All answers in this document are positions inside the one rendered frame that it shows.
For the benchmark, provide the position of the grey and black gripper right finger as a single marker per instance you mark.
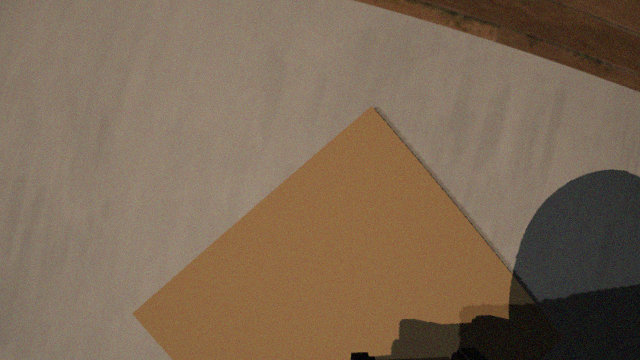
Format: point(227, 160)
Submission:
point(467, 354)

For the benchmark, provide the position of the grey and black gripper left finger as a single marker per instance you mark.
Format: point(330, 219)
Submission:
point(361, 356)

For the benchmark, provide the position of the tan flat mat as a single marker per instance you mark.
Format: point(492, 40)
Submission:
point(359, 250)

